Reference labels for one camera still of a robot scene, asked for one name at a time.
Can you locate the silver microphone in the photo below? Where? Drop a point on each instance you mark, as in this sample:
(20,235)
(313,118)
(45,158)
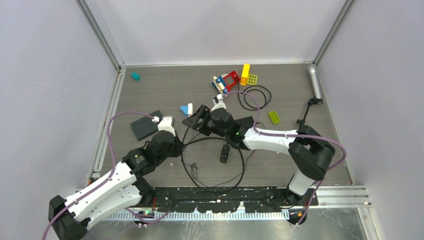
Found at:
(315,81)

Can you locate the yellow toy brick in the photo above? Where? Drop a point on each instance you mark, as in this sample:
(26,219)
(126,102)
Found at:
(245,74)

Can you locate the black network switch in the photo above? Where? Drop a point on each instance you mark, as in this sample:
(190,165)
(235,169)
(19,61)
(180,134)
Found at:
(245,122)

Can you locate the black power adapter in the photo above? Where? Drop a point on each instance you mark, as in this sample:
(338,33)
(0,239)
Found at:
(224,155)

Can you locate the green toy brick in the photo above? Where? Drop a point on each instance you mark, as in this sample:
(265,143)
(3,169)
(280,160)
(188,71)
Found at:
(274,117)

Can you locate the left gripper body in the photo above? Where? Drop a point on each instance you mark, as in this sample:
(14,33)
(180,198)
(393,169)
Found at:
(174,151)

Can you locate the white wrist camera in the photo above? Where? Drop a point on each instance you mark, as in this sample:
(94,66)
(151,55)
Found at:
(218,102)
(167,124)

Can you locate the blue white toy brick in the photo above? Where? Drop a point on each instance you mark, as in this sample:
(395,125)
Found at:
(187,110)

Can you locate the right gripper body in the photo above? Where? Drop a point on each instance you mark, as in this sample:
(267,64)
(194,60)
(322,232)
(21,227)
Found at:
(207,126)

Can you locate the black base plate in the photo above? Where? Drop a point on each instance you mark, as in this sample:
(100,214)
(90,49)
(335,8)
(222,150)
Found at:
(252,199)

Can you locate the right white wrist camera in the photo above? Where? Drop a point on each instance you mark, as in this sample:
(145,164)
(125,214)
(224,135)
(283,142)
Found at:
(218,102)

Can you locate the black mini tripod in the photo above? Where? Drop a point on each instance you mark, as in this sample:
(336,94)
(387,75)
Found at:
(312,101)

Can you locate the teal block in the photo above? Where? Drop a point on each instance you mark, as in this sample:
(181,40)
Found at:
(135,76)

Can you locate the red blue toy vehicle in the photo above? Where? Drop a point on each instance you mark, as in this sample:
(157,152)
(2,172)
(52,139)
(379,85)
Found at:
(224,83)

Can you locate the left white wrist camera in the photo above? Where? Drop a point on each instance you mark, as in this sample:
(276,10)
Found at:
(167,124)

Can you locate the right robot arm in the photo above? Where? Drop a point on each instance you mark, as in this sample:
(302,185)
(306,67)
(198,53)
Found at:
(311,153)

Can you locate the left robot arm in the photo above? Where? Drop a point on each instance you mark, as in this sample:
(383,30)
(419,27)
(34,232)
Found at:
(123,187)

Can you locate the lime green grid plate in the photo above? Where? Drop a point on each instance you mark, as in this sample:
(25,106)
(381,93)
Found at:
(252,80)

